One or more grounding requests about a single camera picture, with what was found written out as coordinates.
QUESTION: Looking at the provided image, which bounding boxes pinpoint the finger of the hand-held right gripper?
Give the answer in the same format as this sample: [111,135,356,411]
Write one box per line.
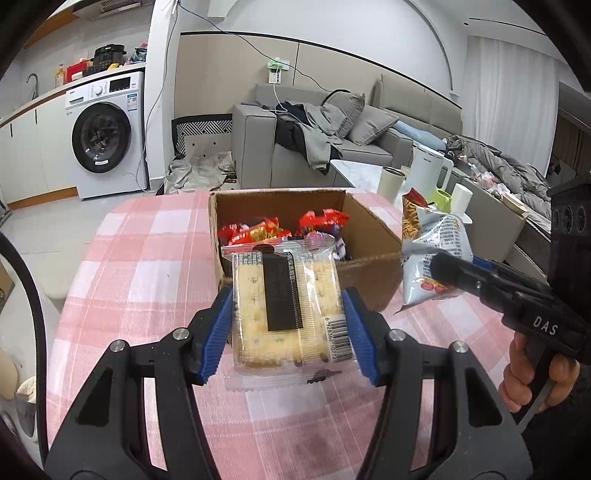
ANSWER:
[472,258,548,291]
[428,251,527,315]

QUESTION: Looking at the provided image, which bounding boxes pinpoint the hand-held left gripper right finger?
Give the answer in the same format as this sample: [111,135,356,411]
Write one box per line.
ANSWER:
[342,287,534,480]

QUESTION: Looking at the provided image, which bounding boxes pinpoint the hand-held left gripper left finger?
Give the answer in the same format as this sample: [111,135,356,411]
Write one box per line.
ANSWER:
[46,286,234,480]

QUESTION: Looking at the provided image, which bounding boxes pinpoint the noodle snack packet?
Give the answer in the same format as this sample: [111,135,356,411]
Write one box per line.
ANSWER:
[399,188,474,317]

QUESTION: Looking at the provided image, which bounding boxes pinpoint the brown cardboard box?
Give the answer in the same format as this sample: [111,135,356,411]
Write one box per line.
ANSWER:
[208,188,404,312]

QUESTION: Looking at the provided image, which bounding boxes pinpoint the clear cracker packet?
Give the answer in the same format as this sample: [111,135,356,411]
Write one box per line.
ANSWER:
[221,233,358,393]

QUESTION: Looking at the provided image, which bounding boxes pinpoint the red snack packet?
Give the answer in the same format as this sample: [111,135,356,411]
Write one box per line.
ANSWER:
[299,209,350,236]
[218,217,289,245]

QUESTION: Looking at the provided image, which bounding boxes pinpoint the person's right hand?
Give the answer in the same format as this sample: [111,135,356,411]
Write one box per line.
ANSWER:
[499,331,580,414]

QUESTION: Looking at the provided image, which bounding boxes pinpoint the white cup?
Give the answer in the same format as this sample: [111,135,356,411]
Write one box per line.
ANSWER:
[450,183,474,217]

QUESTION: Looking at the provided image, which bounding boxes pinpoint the green cup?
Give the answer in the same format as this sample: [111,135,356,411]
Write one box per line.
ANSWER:
[427,189,453,213]

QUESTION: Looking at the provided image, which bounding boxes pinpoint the grey duvet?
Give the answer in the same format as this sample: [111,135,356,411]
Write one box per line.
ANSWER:
[445,135,564,217]

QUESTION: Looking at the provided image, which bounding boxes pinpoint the white electric kettle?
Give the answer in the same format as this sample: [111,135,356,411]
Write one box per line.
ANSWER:
[409,145,455,199]

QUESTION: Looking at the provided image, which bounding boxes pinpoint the pink checked tablecloth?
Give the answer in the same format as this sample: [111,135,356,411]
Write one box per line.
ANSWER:
[46,191,532,480]

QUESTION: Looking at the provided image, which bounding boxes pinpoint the beige tumbler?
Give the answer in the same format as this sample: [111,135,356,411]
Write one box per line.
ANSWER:
[377,167,407,204]

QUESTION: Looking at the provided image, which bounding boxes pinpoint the white coffee table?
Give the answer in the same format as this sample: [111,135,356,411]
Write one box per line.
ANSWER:
[330,159,416,204]

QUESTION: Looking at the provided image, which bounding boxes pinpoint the crumpled floor cloth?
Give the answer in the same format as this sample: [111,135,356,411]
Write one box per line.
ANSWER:
[164,151,238,195]

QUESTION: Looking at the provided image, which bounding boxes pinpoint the grey cushion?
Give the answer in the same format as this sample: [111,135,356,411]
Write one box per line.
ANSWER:
[321,92,365,139]
[346,108,399,146]

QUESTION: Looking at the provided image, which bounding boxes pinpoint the white curtain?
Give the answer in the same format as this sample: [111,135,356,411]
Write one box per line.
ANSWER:
[462,34,561,160]

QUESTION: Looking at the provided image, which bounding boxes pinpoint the grey sofa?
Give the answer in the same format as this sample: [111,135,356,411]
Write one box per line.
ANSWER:
[232,74,462,190]

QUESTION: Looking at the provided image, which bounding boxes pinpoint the dark clothes pile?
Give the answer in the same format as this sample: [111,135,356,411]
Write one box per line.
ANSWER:
[274,100,342,174]

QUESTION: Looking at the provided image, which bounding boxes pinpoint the white washing machine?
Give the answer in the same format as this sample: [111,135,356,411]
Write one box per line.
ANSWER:
[64,71,149,200]

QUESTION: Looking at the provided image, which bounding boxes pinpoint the white kitchen cabinet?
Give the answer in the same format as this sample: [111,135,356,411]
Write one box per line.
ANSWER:
[0,90,79,204]

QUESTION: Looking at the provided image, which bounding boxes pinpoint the red box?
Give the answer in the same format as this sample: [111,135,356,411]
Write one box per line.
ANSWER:
[66,59,95,84]

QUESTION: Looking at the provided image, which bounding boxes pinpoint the black pressure cooker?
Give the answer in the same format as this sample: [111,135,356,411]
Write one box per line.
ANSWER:
[93,44,127,72]

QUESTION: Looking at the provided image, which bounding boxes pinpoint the range hood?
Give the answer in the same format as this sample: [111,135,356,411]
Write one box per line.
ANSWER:
[71,0,141,21]

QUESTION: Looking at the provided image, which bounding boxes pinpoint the wall power strip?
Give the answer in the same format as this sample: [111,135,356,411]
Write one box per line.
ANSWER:
[267,56,291,86]

